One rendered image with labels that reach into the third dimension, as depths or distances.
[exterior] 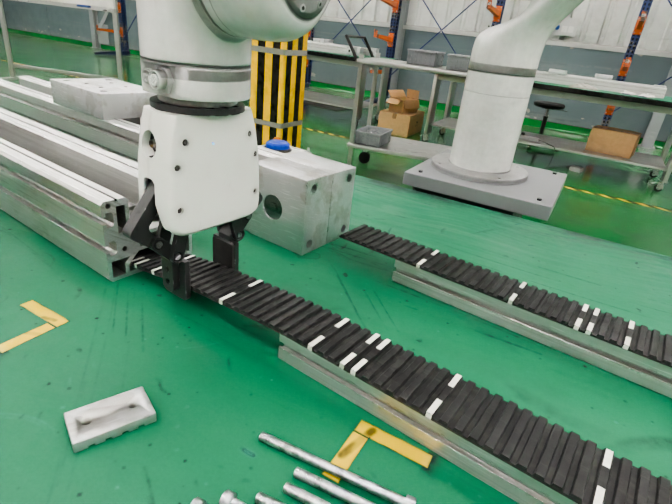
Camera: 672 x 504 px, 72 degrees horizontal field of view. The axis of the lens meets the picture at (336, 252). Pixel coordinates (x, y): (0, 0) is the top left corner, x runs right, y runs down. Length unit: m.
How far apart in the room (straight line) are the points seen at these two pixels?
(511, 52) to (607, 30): 7.11
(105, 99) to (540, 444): 0.74
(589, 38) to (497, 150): 7.10
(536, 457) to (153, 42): 0.37
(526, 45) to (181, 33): 0.66
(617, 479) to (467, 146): 0.69
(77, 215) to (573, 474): 0.47
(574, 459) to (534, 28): 0.71
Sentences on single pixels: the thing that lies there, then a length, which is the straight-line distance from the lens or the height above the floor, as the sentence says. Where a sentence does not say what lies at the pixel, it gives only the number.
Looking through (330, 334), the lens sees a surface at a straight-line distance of 0.37.
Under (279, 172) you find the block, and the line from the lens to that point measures 0.55.
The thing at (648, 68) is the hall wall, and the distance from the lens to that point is 7.98.
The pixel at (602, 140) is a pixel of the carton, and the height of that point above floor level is 0.34.
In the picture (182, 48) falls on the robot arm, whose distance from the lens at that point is 0.37.
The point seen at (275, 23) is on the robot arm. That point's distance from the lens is 0.32.
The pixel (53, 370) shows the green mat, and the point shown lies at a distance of 0.41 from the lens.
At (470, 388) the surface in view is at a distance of 0.35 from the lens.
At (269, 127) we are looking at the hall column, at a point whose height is 0.27.
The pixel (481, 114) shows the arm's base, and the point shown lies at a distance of 0.91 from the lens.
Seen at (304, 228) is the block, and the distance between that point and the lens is 0.55.
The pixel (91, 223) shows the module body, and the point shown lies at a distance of 0.51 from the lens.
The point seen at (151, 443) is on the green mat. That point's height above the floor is 0.78.
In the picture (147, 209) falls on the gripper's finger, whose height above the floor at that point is 0.89.
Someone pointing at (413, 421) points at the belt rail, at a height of 0.79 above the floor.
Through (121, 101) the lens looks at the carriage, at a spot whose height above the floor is 0.89.
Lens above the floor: 1.03
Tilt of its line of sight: 26 degrees down
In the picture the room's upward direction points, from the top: 7 degrees clockwise
